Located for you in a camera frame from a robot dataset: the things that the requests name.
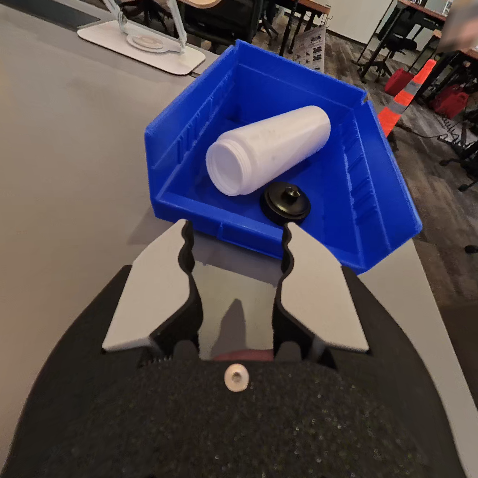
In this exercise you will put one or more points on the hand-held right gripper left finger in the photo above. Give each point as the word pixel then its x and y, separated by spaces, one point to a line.
pixel 149 295

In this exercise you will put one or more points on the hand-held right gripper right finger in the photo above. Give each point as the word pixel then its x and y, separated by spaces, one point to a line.
pixel 321 295

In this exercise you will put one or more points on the black bottle lid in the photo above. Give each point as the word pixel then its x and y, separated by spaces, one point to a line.
pixel 283 203

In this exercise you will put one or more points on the blue plastic bin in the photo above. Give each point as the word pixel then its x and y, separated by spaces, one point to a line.
pixel 366 194

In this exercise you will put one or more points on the white plastic bottle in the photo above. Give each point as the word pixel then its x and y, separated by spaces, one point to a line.
pixel 272 145

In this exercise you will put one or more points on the person's right hand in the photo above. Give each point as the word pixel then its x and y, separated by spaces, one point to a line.
pixel 246 354

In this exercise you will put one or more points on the orange traffic cone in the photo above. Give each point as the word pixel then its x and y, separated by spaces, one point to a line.
pixel 399 101

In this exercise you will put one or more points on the red plastic bin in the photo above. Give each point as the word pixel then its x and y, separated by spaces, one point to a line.
pixel 399 82
pixel 450 102

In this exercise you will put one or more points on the hanging printed tag sheet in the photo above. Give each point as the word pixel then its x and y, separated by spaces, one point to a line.
pixel 310 48

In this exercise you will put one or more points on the instruction sheet on stand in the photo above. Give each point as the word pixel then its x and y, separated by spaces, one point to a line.
pixel 112 41

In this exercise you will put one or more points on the black floor stand pole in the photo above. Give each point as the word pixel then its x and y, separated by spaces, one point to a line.
pixel 288 26

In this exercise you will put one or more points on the brown wooden table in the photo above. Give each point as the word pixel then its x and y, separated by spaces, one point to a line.
pixel 310 5

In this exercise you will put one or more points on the dark office desk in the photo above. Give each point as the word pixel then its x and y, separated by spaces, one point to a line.
pixel 422 9

